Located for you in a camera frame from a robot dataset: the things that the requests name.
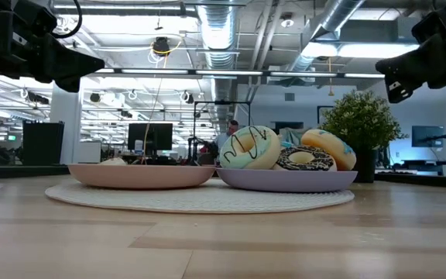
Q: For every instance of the person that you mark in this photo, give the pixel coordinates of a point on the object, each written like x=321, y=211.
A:
x=223, y=141

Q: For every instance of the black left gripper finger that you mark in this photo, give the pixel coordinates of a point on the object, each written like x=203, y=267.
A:
x=68, y=64
x=68, y=84

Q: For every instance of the black computer monitor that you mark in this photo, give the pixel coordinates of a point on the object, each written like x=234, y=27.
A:
x=157, y=135

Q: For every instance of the silver smooth ventilation duct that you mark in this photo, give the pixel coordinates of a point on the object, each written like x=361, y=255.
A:
x=335, y=15

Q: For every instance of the grey wall vent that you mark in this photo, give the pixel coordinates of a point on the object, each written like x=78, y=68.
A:
x=289, y=97

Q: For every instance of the black tall cabinet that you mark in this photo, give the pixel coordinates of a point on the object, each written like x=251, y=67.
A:
x=43, y=143

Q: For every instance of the chocolate sprinkled donut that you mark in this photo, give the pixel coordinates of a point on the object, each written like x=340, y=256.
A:
x=320, y=159

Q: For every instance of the black ceiling camera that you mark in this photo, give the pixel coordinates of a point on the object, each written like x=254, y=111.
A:
x=161, y=46

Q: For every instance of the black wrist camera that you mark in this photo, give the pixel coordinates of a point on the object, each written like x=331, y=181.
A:
x=436, y=25
x=29, y=19

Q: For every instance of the mint donut with dark drizzle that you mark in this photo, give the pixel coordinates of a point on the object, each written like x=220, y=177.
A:
x=269, y=151

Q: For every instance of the thin black background frame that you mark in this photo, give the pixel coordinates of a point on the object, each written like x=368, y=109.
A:
x=223, y=102

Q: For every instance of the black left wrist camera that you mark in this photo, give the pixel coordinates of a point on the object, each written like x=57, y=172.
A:
x=29, y=19

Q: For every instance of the dark wall picture frame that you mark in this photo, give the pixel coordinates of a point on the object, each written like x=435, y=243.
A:
x=319, y=114

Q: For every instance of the small cream donut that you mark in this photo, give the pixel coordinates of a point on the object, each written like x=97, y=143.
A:
x=112, y=161

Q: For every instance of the green potted plant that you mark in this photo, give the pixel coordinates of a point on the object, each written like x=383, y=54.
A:
x=362, y=120

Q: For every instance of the black background robot arm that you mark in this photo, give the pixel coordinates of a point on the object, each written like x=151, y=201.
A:
x=201, y=153

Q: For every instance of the dark cabinet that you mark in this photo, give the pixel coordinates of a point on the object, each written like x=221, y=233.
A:
x=289, y=125

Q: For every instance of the overhead LED light bar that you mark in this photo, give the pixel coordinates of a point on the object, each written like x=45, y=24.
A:
x=227, y=72

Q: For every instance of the purple round plate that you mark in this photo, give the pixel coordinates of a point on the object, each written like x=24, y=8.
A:
x=285, y=181

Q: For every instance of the pink round plate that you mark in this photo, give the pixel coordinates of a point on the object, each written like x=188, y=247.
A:
x=141, y=176

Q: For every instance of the white round woven placemat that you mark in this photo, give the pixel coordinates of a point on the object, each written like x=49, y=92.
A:
x=207, y=201

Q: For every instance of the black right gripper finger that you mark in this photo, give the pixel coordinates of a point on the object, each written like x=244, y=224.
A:
x=399, y=89
x=416, y=62

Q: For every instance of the silver ribbed ventilation duct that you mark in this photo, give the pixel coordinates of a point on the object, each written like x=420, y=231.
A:
x=217, y=31

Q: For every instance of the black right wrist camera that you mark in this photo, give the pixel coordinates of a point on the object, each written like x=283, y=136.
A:
x=436, y=25

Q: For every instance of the wall monitor with blue screen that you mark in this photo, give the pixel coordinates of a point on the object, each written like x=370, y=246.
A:
x=428, y=135

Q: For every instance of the white ceiling sensor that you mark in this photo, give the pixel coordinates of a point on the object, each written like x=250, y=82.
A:
x=287, y=21

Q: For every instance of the pale draped cloth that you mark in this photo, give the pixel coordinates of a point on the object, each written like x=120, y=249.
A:
x=290, y=134

